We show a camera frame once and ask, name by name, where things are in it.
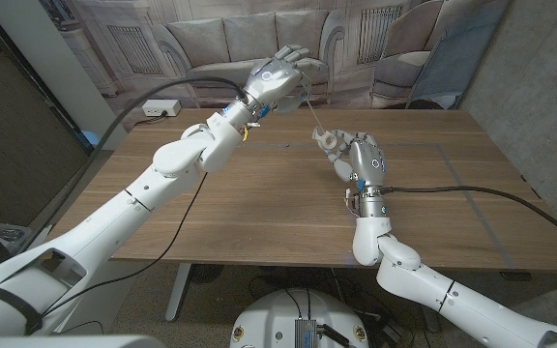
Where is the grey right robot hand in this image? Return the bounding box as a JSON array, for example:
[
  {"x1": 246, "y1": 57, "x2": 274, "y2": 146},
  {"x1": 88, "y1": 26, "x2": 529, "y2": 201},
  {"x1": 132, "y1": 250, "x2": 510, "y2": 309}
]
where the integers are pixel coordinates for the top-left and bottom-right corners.
[{"x1": 324, "y1": 129, "x2": 387, "y2": 188}]

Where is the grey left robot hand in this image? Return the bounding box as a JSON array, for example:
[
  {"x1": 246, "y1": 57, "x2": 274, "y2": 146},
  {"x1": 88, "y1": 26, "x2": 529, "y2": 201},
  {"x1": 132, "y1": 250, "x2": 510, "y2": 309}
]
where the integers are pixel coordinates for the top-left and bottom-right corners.
[{"x1": 244, "y1": 44, "x2": 331, "y2": 117}]

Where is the clear tape roll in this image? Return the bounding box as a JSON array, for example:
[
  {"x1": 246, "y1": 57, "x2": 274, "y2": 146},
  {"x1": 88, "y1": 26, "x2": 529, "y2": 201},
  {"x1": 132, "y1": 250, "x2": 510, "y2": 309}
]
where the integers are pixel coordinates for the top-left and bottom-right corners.
[{"x1": 306, "y1": 94, "x2": 340, "y2": 151}]

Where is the white power strip box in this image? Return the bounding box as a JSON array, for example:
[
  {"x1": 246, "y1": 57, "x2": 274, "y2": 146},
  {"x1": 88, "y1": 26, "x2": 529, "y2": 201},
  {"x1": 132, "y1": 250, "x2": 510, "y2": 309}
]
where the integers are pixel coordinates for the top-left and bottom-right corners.
[{"x1": 141, "y1": 99, "x2": 182, "y2": 118}]

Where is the printed sofa room backdrop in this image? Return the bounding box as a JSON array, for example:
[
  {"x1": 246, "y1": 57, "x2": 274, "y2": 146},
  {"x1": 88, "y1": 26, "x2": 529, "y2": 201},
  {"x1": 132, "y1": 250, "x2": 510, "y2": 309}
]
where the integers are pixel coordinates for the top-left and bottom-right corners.
[{"x1": 41, "y1": 0, "x2": 512, "y2": 131}]

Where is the blue-grey leaning board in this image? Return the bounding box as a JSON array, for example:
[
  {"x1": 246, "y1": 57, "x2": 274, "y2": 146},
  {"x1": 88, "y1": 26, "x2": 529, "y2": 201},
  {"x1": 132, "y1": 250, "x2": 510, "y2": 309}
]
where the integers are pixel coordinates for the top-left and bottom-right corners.
[{"x1": 406, "y1": 0, "x2": 511, "y2": 110}]

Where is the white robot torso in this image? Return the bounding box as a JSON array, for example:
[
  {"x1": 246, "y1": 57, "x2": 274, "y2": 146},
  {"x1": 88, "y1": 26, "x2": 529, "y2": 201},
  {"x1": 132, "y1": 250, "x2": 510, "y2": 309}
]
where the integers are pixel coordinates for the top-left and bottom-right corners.
[{"x1": 229, "y1": 288, "x2": 370, "y2": 348}]

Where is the black round floor object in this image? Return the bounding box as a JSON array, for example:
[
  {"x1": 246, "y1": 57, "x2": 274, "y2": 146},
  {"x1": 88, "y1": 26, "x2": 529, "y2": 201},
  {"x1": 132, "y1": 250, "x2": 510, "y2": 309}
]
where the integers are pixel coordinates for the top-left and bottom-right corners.
[{"x1": 189, "y1": 264, "x2": 224, "y2": 285}]

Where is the white pillar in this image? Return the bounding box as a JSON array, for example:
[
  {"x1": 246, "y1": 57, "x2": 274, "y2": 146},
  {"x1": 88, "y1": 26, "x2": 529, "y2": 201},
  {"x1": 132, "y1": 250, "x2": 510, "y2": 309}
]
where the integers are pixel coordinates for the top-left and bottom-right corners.
[{"x1": 0, "y1": 0, "x2": 129, "y2": 151}]

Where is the dark brown door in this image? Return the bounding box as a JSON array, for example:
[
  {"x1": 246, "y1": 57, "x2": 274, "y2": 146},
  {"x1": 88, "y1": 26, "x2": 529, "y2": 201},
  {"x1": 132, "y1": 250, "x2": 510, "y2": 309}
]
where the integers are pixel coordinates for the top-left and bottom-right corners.
[{"x1": 0, "y1": 0, "x2": 91, "y2": 228}]

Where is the yellow wire with white connector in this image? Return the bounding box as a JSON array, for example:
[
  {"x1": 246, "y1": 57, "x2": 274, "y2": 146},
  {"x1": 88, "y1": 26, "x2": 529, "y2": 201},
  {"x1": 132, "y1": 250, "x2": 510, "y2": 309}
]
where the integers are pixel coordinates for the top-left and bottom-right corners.
[
  {"x1": 242, "y1": 120, "x2": 260, "y2": 142},
  {"x1": 343, "y1": 187, "x2": 362, "y2": 218}
]

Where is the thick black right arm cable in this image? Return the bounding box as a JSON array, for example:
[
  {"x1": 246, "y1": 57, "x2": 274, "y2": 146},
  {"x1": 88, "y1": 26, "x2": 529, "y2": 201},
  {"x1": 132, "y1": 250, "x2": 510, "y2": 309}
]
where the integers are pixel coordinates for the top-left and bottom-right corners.
[{"x1": 379, "y1": 185, "x2": 557, "y2": 251}]

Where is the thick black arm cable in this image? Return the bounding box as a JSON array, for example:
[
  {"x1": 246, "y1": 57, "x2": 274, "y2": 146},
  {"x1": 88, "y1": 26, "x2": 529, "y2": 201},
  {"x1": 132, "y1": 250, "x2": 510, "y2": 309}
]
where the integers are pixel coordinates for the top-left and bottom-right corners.
[
  {"x1": 379, "y1": 185, "x2": 557, "y2": 251},
  {"x1": 19, "y1": 76, "x2": 250, "y2": 252}
]

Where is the black power strip cable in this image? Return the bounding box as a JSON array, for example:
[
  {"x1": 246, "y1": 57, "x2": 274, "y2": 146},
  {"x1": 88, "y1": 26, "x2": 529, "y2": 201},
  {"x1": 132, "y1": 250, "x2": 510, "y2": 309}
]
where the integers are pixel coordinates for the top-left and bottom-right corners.
[{"x1": 135, "y1": 110, "x2": 169, "y2": 127}]

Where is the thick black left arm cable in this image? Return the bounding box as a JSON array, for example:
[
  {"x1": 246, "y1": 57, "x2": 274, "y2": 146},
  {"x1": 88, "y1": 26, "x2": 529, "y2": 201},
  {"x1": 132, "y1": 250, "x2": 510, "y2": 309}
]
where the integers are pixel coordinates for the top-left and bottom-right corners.
[{"x1": 19, "y1": 76, "x2": 250, "y2": 252}]

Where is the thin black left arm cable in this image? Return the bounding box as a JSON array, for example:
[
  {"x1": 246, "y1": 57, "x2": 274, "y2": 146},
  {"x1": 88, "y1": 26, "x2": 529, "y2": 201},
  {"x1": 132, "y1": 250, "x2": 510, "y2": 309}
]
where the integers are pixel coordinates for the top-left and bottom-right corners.
[{"x1": 40, "y1": 171, "x2": 210, "y2": 318}]

